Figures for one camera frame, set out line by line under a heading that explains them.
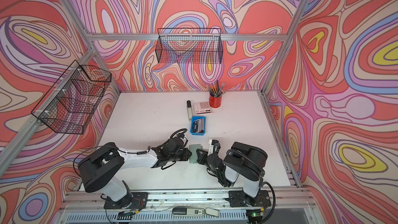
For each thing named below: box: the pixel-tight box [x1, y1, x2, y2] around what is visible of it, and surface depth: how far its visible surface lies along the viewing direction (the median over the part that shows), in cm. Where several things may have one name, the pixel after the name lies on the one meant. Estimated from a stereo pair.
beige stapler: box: [186, 100, 192, 121], surface depth 107 cm
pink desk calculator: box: [192, 101, 212, 116], surface depth 110 cm
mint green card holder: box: [188, 143, 204, 164], surface depth 89 cm
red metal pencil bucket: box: [208, 94, 222, 109], surface depth 110 cm
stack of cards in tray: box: [192, 118, 205, 134], surface depth 98 cm
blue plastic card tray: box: [190, 116, 207, 136], surface depth 100 cm
